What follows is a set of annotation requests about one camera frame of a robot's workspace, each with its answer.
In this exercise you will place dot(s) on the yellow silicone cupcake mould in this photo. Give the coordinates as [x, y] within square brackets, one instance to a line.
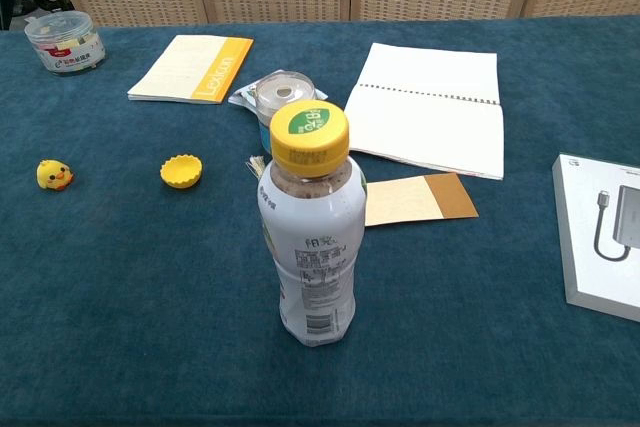
[181, 178]

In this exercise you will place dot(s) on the open white spiral notebook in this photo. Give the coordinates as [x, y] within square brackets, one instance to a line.
[430, 117]

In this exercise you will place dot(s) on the yellow rubber duck toy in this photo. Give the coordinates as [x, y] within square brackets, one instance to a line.
[51, 174]

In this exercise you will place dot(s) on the white USB hub box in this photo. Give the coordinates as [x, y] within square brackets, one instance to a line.
[595, 237]

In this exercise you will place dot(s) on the white-label bottle with yellow cap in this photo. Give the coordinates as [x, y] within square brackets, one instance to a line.
[312, 227]

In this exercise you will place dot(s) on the cream and yellow Lexicon notebook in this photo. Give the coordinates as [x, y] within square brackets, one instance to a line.
[190, 67]

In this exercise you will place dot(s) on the teal velvet tablecloth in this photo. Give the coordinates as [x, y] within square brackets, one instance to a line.
[150, 297]

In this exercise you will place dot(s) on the clear plastic jar of clips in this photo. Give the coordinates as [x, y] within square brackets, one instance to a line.
[65, 47]

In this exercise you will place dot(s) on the tan and brown paper card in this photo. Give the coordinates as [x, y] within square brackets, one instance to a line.
[405, 202]

